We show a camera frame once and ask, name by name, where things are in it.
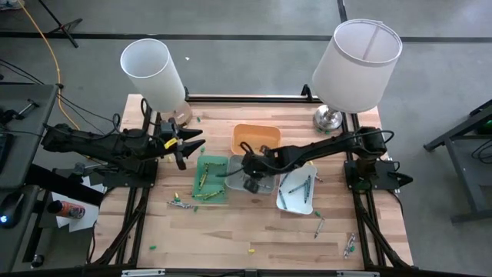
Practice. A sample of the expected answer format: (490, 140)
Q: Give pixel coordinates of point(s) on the black support beam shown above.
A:
(65, 186)

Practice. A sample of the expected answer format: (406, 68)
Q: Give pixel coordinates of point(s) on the silver metal bracket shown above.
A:
(143, 272)
(357, 274)

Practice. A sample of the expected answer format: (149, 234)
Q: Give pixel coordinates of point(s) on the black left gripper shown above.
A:
(177, 152)

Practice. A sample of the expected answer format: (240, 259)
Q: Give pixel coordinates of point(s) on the dark metal cart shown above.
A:
(461, 161)

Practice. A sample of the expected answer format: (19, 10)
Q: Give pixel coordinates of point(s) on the olive green crayon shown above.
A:
(201, 184)
(200, 195)
(216, 164)
(216, 194)
(204, 175)

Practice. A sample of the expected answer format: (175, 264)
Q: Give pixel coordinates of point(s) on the black aluminium frame rail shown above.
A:
(137, 231)
(123, 231)
(376, 238)
(363, 238)

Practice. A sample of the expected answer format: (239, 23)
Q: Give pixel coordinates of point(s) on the dark grey desk surface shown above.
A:
(15, 246)

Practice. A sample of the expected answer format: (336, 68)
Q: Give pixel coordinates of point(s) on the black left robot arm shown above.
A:
(100, 144)

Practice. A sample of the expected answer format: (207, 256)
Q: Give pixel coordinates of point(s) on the orange black spray can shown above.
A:
(69, 209)

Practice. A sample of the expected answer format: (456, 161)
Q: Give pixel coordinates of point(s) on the black table edge rail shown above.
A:
(77, 271)
(250, 98)

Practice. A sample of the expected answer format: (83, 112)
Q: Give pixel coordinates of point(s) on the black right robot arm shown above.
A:
(326, 146)

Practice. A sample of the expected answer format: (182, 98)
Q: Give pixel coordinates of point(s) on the white plastic bin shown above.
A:
(296, 204)

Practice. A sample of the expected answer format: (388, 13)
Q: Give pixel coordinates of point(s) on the orange plastic bin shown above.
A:
(255, 136)

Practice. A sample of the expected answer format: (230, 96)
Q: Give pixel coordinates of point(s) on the green translucent plastic bin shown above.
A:
(213, 179)

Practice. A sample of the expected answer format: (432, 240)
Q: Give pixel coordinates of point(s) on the black rail clamp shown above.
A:
(186, 93)
(306, 91)

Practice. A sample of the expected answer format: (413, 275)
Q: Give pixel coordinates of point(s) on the grey side table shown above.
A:
(27, 134)

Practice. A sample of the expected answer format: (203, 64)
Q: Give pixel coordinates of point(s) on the small black cylinder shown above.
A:
(37, 261)

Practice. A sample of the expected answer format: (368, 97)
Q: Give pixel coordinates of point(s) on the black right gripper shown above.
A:
(257, 165)

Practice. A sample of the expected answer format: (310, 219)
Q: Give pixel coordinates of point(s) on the black tripod stand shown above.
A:
(61, 27)

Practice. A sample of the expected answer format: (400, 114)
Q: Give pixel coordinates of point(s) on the white paper sheet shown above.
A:
(94, 184)
(86, 221)

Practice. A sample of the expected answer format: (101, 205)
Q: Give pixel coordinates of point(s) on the cylinder shade wooden base lamp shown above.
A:
(153, 73)

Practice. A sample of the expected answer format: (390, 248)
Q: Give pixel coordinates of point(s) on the cone shade chrome base lamp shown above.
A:
(357, 65)

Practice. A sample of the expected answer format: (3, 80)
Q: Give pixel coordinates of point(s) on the dark tablet device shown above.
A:
(3, 152)

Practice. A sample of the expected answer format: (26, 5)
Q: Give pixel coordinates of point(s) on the yellow and green crayon stub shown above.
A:
(177, 197)

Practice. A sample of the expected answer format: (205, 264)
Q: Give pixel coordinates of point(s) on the grey plastic bin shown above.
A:
(234, 182)

